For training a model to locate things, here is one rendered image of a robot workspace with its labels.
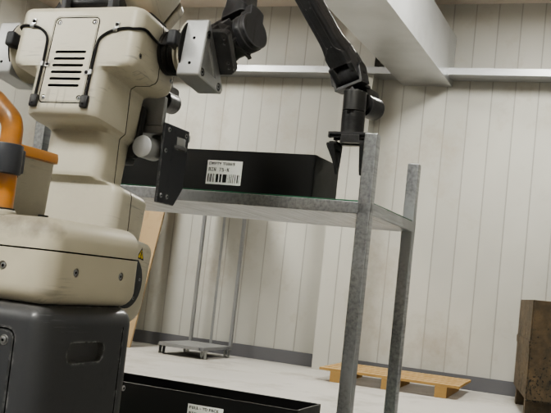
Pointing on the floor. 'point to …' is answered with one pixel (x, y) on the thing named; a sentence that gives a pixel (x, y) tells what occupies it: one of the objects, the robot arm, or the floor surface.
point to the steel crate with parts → (534, 357)
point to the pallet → (445, 388)
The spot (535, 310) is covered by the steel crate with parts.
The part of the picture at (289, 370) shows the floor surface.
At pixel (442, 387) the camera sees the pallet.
